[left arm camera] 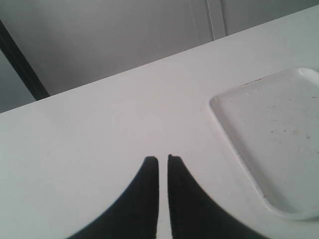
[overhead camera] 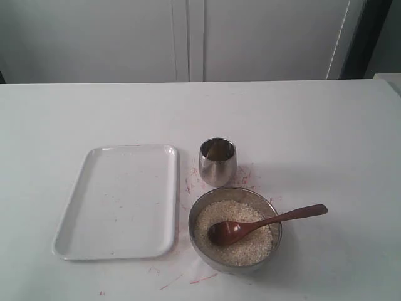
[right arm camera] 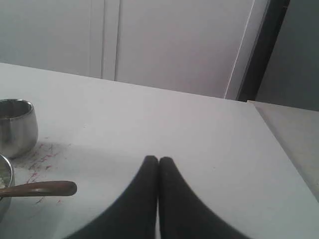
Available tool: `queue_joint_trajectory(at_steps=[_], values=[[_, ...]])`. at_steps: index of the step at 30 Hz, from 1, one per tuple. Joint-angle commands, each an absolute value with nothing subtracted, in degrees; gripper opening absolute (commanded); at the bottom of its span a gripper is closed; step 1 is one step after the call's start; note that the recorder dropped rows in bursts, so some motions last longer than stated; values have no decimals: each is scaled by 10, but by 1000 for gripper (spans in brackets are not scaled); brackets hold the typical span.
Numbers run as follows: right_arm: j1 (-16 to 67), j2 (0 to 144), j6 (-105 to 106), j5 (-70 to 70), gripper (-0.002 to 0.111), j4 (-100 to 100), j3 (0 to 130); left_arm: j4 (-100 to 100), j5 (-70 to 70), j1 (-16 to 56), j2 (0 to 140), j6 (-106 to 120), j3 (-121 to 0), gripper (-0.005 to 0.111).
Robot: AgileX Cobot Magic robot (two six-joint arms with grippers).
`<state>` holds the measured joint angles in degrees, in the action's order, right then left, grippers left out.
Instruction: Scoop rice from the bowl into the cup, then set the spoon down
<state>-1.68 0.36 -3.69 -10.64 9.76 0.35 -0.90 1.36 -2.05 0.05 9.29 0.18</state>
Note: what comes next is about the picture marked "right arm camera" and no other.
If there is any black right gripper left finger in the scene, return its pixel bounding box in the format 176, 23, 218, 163
69, 155, 159, 239

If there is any steel bowl of rice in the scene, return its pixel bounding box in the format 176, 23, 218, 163
0, 154, 15, 221

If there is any white cabinet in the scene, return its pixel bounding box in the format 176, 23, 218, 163
0, 0, 270, 100

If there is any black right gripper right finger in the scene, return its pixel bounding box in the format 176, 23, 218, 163
159, 157, 247, 239

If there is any small steel cup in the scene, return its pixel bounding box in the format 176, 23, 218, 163
0, 99, 38, 158

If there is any brown wooden spoon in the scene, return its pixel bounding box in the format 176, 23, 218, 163
0, 181, 77, 198

